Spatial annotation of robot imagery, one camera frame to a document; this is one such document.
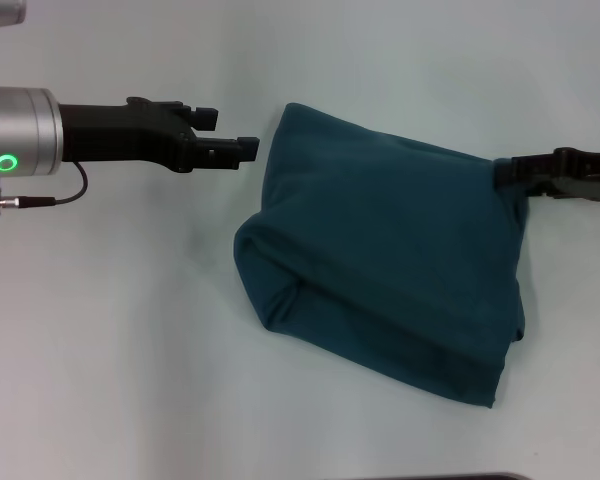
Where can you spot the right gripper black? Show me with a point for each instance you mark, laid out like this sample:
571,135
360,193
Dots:
585,175

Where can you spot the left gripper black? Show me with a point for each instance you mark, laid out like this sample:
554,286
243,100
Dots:
120,135

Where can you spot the teal T-shirt with FREE print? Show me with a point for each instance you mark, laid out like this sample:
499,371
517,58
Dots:
380,250

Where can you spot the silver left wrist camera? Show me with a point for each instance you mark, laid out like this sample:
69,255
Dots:
2,12

